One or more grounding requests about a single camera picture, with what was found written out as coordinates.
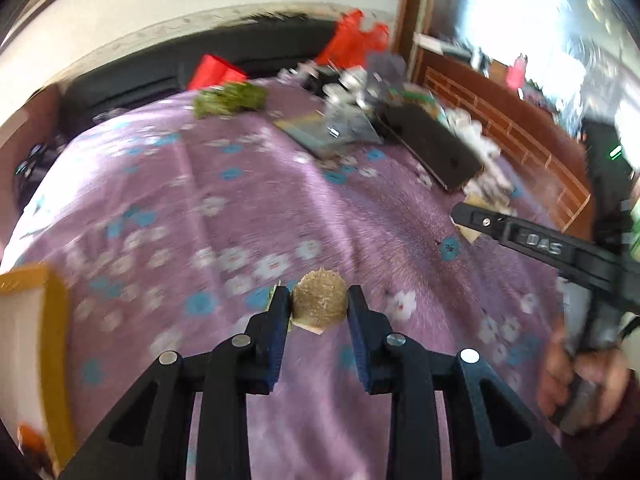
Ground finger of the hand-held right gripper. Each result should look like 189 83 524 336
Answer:
451 203 596 281

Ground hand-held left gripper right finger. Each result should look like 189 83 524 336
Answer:
347 285 581 480

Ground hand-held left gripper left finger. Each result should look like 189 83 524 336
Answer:
60 285 291 480

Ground yellow cardboard tray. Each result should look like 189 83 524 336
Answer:
0 265 78 471

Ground person's right forearm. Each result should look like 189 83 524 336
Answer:
560 375 640 480

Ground person's right hand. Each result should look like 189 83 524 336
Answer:
537 330 631 421

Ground white crumpled cloth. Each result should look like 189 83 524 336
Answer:
322 70 371 106
447 107 518 203

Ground black flat device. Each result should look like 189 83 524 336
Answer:
382 105 486 192

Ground pink bottle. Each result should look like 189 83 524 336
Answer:
506 55 530 92

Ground clear plastic packaging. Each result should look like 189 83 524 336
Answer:
277 102 386 161

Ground bright window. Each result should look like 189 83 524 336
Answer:
450 0 640 126

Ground green lettuce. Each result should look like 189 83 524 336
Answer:
194 82 268 118

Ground orange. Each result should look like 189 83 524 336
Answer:
17 424 51 461

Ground red plastic bag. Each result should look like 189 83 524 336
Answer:
315 10 391 68

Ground black leather sofa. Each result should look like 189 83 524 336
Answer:
15 12 346 196

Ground black devices on sofa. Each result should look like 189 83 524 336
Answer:
15 145 51 196

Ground grey metal bracket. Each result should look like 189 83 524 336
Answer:
367 52 408 83

